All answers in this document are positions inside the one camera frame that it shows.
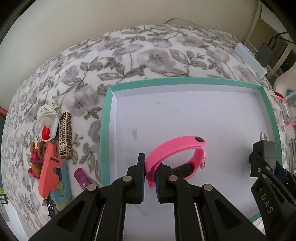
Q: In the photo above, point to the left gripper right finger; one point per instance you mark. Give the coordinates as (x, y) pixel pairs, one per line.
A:
(202, 212)

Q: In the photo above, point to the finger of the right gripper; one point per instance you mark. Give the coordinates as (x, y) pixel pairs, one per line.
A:
(275, 200)
(283, 175)

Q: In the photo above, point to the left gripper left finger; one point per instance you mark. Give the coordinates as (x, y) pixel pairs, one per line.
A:
(98, 213)

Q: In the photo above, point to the black wall charger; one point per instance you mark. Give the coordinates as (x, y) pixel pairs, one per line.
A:
(266, 149)

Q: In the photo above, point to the purple lighter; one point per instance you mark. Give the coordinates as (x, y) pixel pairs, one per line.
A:
(83, 180)

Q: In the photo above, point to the black toy car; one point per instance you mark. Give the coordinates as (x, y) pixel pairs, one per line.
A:
(51, 207)

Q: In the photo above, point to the coral blue carrot knife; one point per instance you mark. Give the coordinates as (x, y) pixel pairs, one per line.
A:
(54, 180)

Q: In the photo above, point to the pink smart watch band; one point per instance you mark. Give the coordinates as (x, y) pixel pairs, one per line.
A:
(172, 147)

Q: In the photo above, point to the brown pink puppy toy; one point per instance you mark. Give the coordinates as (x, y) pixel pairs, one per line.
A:
(36, 159)

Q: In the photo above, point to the red white toothpaste tube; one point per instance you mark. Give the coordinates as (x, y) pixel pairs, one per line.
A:
(45, 133)

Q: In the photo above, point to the gold patterned lighter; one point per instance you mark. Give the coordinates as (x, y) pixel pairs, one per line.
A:
(65, 136)

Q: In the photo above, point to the white wall charger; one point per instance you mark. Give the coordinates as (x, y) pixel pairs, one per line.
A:
(36, 191)

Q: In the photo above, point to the clear glass cup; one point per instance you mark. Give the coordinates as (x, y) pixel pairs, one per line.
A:
(288, 107)

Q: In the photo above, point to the teal white shallow box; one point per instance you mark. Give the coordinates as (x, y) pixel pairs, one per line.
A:
(229, 115)

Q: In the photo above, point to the black power adapter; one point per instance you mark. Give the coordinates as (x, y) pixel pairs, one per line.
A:
(264, 55)

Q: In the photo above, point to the cream hair claw clip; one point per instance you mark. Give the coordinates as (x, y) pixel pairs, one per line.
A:
(49, 107)

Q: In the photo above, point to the white power strip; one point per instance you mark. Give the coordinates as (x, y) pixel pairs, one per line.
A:
(249, 58)

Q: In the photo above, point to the floral grey white blanket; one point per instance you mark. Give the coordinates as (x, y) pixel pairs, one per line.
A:
(77, 80)

